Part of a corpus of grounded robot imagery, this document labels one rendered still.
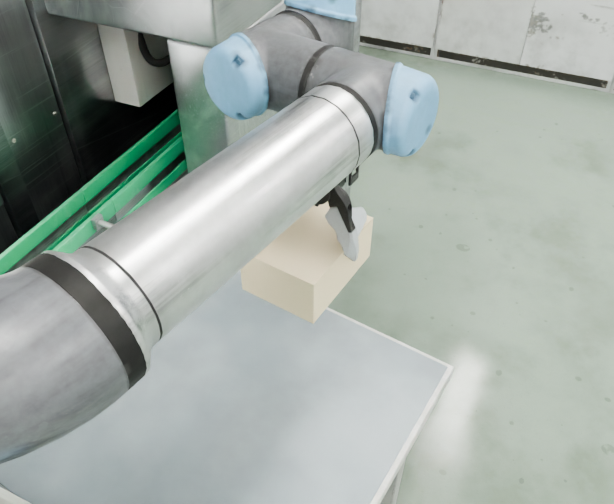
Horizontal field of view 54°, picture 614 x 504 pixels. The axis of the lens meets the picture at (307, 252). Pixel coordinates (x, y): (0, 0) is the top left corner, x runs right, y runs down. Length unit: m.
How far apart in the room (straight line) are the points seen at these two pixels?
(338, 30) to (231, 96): 0.14
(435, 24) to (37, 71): 2.96
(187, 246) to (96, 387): 0.10
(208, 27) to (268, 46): 0.49
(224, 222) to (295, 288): 0.41
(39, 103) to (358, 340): 0.78
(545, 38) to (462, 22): 0.48
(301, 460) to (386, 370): 0.24
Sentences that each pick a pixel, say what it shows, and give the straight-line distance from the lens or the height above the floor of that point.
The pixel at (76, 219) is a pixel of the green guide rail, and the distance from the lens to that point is 1.28.
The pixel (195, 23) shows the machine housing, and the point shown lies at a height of 1.28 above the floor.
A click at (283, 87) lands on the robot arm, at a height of 1.42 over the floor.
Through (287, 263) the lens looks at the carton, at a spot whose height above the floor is 1.13.
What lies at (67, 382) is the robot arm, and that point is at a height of 1.42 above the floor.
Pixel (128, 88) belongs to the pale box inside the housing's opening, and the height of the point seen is 1.04.
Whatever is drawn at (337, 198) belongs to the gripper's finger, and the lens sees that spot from 0.76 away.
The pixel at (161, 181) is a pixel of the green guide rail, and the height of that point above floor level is 0.91.
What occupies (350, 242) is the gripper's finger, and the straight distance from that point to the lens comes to 0.79.
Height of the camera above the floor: 1.68
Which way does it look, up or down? 43 degrees down
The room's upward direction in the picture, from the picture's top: straight up
